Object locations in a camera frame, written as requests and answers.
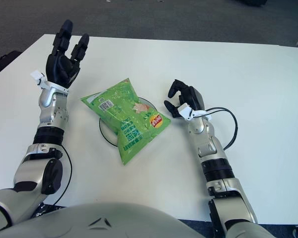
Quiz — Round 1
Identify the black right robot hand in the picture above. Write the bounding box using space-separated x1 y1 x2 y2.
163 79 205 119

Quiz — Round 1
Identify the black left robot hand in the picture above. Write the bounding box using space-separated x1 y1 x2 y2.
46 20 90 90

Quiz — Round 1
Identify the green snack bag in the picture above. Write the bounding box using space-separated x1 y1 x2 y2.
80 78 171 166

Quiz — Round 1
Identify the white plate with black rim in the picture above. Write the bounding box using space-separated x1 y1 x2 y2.
98 97 156 147

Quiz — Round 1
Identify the black bag on floor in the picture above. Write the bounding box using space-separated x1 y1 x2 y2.
0 51 22 75

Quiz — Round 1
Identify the dark bulky background object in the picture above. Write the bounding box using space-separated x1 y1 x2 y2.
238 0 268 7

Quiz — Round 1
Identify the grey robot torso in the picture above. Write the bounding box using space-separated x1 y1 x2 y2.
0 201 214 238

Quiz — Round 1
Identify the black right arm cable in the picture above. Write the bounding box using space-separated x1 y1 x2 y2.
203 107 239 151

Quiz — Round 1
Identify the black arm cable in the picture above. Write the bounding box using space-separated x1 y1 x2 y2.
203 107 239 151
52 146 73 205

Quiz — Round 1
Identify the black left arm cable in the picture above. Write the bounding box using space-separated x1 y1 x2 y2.
52 146 73 205

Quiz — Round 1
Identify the black metal bracket with screws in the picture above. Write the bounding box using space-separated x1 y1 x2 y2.
34 201 64 216

